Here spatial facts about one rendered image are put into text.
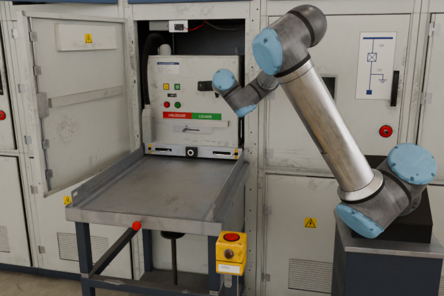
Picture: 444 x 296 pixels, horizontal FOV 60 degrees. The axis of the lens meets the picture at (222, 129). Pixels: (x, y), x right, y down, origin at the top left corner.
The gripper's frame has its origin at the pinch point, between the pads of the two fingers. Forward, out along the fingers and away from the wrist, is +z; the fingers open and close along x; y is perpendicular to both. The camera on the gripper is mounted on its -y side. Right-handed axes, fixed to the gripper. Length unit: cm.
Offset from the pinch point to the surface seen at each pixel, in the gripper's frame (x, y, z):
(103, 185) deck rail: -44, -51, -21
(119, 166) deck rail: -37, -47, -7
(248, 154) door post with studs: -32.9, 16.6, 5.6
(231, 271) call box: -64, 1, -80
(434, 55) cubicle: 10, 95, -30
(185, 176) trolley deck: -41.7, -15.5, -10.4
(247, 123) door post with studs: -16.6, 15.8, 1.9
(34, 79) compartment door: 0, -73, -38
